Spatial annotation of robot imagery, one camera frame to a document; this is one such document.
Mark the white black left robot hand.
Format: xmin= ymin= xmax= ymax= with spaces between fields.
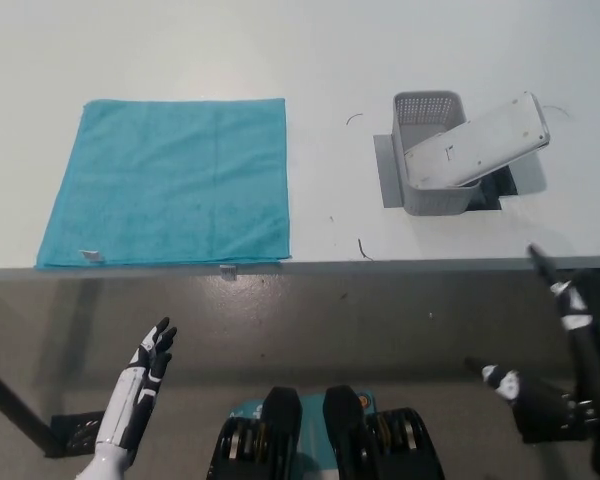
xmin=95 ymin=316 xmax=178 ymax=451

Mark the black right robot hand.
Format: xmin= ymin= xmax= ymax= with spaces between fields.
xmin=464 ymin=243 xmax=600 ymax=445

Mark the black table foot plate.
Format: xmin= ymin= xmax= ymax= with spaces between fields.
xmin=49 ymin=410 xmax=106 ymax=457

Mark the black metal table leg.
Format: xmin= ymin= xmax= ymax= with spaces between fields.
xmin=0 ymin=355 xmax=64 ymax=457

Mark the teal microfibre towel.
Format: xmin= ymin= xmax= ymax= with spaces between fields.
xmin=33 ymin=97 xmax=293 ymax=271

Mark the grey perforated plastic basket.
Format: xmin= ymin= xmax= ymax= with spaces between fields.
xmin=392 ymin=90 xmax=485 ymax=217

